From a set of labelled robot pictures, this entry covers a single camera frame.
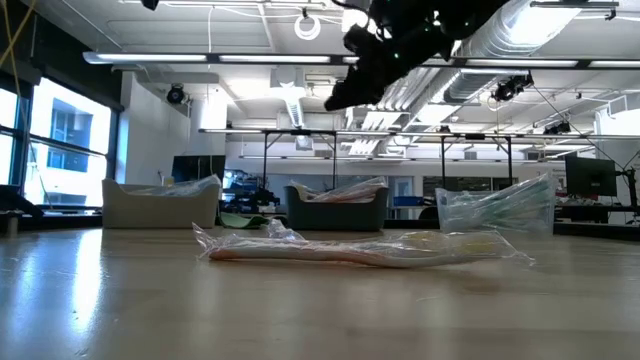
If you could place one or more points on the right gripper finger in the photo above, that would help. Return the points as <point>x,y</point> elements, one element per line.
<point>360,90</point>

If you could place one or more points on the orange toothbrush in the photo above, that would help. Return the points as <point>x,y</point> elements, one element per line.
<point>282,231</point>
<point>350,256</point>
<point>350,192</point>

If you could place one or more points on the green toothbrush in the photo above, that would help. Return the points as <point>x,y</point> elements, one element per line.
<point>500,205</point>
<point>480,215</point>

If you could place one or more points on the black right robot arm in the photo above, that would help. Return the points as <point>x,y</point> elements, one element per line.
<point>475,10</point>

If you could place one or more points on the blue crate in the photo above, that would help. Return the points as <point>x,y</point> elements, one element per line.
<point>407,201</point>

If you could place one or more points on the teal plastic bin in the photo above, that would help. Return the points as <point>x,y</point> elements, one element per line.
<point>340,215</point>

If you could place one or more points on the blue equipment pile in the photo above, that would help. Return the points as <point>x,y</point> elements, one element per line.
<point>242,181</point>

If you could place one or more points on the black monitor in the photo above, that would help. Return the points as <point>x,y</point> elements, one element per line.
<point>590,176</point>
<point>197,169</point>

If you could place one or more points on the green folded cloth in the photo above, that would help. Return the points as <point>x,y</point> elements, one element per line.
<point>240,221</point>

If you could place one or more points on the translucent white plastic bin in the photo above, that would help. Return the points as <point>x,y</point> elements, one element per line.
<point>160,210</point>

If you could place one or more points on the clear plastic bin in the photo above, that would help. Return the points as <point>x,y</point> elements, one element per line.
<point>540,220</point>

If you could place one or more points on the black curved object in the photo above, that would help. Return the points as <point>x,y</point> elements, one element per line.
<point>17,200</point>

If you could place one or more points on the dark office desk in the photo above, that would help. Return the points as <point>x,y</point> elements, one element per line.
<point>600,212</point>

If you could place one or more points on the black monitor stand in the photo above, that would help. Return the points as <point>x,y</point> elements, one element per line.
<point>632,190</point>

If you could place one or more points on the black metal rig frame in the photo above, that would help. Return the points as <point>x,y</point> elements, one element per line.
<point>300,132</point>
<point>475,136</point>

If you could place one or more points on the black overhead frame beam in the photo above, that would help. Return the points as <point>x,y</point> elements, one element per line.
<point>275,59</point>

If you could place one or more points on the small black camera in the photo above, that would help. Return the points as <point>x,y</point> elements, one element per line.
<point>510,88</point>
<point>557,128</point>
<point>176,94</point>

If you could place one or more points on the window with dark frame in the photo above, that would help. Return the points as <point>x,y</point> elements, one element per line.
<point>65,175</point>

